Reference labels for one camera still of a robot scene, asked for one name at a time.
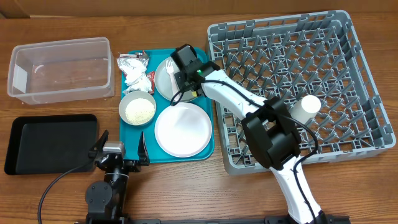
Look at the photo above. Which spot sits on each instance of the red ketchup packet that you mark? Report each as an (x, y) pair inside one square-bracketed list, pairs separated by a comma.
[(151, 77)]

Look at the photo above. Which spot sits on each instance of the clear plastic bin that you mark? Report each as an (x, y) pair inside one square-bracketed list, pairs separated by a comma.
[(59, 71)]

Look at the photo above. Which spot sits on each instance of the white cup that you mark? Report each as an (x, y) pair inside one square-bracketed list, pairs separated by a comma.
[(306, 108)]

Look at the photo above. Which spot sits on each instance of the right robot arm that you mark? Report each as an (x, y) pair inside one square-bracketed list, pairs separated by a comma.
[(271, 132)]

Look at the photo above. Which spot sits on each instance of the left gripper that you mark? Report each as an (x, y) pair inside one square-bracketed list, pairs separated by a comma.
[(135, 166)]

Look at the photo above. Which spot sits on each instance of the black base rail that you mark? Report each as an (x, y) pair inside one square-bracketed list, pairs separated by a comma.
[(330, 219)]

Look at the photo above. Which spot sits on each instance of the grey dishwasher rack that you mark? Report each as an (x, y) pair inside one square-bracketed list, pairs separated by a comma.
[(309, 54)]

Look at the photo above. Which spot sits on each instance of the teal serving tray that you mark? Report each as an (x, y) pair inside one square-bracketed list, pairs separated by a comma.
[(130, 135)]

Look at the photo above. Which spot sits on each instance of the white rice pile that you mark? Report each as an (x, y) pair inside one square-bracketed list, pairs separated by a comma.
[(139, 111)]

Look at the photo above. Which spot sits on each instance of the white plastic fork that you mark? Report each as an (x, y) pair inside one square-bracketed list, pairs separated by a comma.
[(170, 70)]

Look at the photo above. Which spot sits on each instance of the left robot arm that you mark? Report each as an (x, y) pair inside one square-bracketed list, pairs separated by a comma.
[(105, 199)]

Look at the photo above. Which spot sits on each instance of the black plastic tray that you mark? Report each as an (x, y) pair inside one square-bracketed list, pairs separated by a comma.
[(51, 144)]

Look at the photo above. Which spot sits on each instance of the silver foil wrapper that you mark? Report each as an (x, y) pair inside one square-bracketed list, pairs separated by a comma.
[(135, 60)]

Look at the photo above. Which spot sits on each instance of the pink plate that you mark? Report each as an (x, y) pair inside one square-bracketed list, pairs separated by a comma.
[(183, 130)]

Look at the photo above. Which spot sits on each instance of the white napkin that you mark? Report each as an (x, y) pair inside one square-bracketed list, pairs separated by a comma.
[(136, 80)]

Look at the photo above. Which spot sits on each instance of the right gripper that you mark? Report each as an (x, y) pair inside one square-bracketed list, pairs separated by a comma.
[(178, 74)]

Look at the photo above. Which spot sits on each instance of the grey bowl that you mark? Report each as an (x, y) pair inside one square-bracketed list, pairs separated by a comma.
[(132, 96)]

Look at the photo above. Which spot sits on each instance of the grey plate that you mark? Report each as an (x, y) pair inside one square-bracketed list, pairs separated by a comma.
[(162, 79)]

